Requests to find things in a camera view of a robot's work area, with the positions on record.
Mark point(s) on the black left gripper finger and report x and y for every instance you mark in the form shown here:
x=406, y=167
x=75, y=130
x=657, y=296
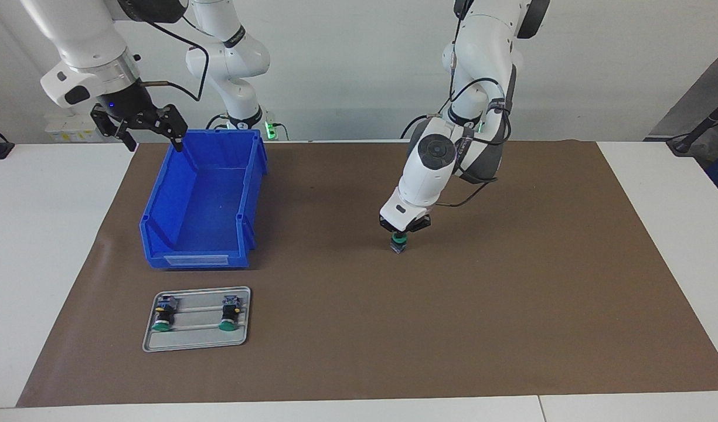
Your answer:
x=408, y=230
x=389, y=227

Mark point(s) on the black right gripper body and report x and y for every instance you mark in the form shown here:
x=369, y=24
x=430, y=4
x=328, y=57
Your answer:
x=127, y=102

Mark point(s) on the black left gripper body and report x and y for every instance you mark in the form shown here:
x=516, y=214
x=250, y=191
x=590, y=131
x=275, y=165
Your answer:
x=422, y=223

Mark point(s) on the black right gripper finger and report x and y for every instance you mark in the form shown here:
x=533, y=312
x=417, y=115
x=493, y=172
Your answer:
x=168, y=120
x=112, y=126

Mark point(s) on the green push button switch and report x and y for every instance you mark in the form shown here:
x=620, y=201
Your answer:
x=163, y=313
x=230, y=313
x=399, y=241

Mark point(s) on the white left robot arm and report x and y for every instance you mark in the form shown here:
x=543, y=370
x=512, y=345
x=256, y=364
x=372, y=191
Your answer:
x=429, y=176

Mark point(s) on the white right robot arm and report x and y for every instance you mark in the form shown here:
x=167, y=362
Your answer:
x=83, y=41

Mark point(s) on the blue plastic storage bin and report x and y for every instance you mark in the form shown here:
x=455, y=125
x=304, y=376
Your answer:
x=206, y=199

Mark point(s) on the brown table mat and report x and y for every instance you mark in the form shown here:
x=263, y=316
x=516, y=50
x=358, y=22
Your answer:
x=423, y=328

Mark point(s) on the grey metal tray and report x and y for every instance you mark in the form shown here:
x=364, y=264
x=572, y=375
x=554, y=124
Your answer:
x=197, y=343

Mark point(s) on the black tripod leg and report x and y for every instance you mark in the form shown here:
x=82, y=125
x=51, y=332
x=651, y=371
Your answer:
x=696, y=132

